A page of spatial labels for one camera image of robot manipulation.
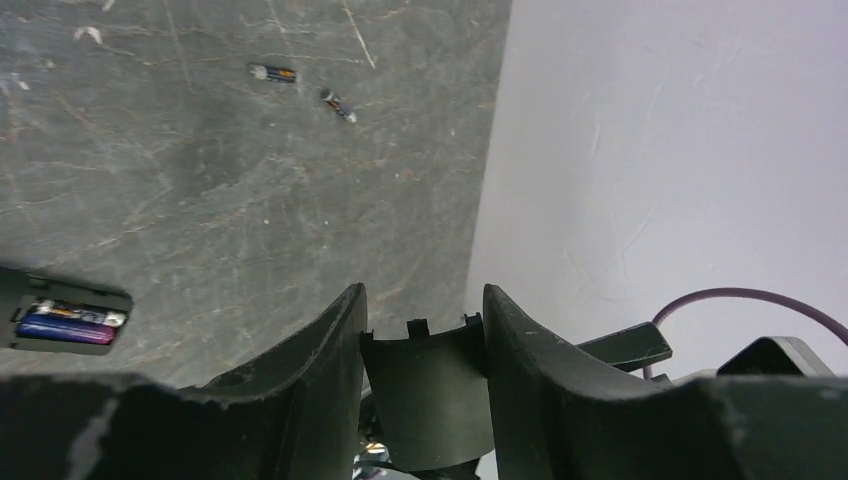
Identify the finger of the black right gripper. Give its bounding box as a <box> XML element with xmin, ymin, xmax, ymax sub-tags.
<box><xmin>578</xmin><ymin>322</ymin><xmax>673</xmax><ymax>373</ymax></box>

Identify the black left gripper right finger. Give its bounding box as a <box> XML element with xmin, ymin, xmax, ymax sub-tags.
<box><xmin>483</xmin><ymin>285</ymin><xmax>847</xmax><ymax>479</ymax></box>

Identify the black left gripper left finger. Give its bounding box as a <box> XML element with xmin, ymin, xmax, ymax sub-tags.
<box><xmin>1</xmin><ymin>283</ymin><xmax>367</xmax><ymax>479</ymax></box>

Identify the blue purple AAA battery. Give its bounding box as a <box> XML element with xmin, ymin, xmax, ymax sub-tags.
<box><xmin>15</xmin><ymin>314</ymin><xmax>117</xmax><ymax>345</ymax></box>

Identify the black orange AAA battery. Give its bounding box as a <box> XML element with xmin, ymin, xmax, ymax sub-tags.
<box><xmin>32</xmin><ymin>299</ymin><xmax>129</xmax><ymax>328</ymax></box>
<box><xmin>248</xmin><ymin>63</ymin><xmax>298</xmax><ymax>84</ymax></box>
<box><xmin>320</xmin><ymin>88</ymin><xmax>357</xmax><ymax>123</ymax></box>

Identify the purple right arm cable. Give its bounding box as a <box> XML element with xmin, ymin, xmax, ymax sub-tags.
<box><xmin>642</xmin><ymin>287</ymin><xmax>848</xmax><ymax>380</ymax></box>

